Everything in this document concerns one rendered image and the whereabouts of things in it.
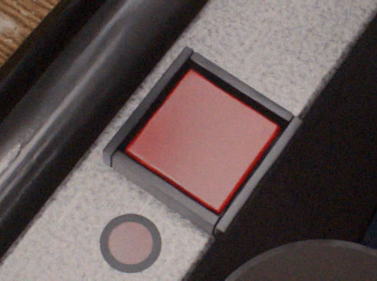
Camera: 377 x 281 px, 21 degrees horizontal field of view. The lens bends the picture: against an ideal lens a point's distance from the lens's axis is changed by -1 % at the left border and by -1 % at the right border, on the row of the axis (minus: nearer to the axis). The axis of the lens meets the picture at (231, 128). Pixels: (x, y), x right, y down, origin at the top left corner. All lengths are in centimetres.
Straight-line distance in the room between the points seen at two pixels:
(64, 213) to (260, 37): 15
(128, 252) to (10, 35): 13
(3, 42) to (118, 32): 6
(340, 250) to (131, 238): 62
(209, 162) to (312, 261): 64
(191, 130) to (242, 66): 6
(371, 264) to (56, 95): 65
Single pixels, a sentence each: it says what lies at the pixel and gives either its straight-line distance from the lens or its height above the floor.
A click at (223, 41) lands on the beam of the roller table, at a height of 92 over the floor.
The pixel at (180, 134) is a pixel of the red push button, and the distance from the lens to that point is 53.
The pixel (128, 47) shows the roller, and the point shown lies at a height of 92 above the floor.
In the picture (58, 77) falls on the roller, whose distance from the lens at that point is 55.
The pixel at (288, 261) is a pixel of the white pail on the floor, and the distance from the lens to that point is 114.
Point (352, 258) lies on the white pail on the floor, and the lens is 114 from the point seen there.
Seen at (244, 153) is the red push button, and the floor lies 93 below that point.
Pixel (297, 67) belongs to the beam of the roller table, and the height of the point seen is 91.
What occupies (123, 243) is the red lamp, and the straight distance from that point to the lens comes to 52.
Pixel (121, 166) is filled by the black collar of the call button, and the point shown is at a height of 93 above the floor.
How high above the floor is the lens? 141
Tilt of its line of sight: 66 degrees down
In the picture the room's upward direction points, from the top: 12 degrees clockwise
